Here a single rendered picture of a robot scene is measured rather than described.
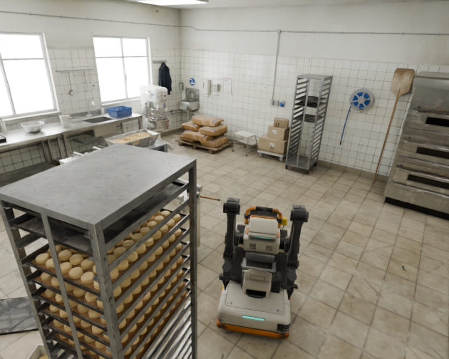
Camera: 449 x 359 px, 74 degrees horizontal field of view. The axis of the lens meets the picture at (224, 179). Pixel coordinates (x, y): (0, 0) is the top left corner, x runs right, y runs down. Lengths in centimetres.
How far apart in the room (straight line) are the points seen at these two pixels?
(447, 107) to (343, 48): 215
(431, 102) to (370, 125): 147
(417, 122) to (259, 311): 359
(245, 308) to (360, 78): 472
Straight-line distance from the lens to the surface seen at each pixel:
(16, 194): 128
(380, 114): 624
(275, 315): 276
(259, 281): 256
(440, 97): 512
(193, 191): 149
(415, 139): 521
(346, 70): 629
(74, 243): 120
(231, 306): 277
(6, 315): 356
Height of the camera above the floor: 234
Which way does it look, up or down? 25 degrees down
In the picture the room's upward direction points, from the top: 2 degrees clockwise
